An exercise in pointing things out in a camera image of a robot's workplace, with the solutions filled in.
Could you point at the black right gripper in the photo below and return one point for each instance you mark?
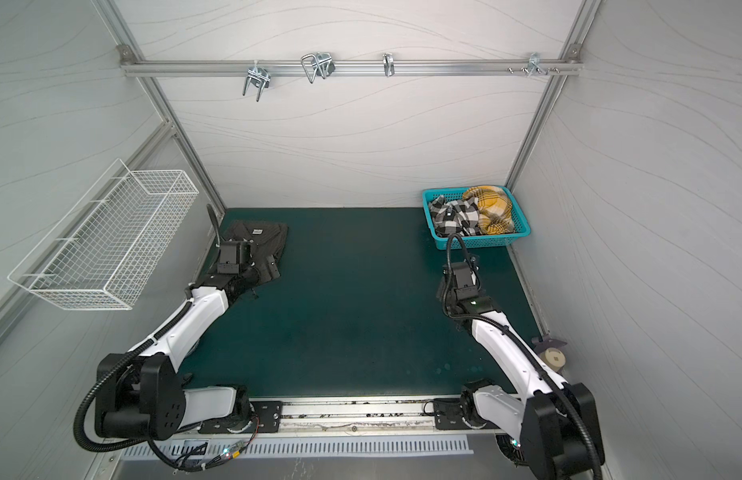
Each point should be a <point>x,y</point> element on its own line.
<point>457,278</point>

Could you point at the metal u-bolt clamp left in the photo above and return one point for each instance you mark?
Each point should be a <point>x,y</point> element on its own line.
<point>257,79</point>

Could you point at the white slotted cable duct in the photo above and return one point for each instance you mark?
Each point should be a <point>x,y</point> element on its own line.
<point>318,447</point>

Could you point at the aluminium top rail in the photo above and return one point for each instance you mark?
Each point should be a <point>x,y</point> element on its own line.
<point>344,68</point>

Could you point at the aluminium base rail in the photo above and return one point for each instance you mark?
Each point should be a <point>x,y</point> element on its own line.
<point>356,416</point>

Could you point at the metal u-bolt clamp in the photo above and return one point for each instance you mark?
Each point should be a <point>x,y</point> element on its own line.
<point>318,65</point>
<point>257,79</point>

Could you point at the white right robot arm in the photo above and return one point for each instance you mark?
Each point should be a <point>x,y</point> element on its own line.
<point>552,424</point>

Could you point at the black round cooling fan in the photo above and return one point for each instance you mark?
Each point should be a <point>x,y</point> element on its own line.
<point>511,449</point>

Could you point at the metal u-bolt clamp middle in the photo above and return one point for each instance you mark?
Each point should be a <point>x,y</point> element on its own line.
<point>318,65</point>

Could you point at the white tape roll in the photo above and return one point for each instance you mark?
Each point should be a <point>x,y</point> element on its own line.
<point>550,350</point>

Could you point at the dark grey striped shirt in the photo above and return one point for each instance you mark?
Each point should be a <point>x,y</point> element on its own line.
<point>271,238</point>

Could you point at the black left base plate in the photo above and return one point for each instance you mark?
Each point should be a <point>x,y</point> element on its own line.
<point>260,416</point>

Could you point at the small metal ring clamp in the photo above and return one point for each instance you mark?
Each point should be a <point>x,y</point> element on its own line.
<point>388,65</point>

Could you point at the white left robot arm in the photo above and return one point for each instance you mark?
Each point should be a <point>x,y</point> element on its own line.
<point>139,396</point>

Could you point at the teal plastic basket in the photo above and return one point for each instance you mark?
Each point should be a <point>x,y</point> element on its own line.
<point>522,227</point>

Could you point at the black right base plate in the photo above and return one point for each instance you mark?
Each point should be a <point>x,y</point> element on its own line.
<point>449,415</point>

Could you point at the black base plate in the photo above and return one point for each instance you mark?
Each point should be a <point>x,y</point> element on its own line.
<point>449,415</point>
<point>260,416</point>

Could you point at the black white plaid shirt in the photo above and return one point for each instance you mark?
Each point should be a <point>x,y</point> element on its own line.
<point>459,216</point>

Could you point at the yellow plaid shirt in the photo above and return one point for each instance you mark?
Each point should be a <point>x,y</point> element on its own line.
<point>494,209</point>

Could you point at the metal bracket clamp right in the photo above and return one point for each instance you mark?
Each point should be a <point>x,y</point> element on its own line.
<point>534,67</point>

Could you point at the white wire basket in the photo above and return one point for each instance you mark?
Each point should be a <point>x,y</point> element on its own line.
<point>100,255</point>

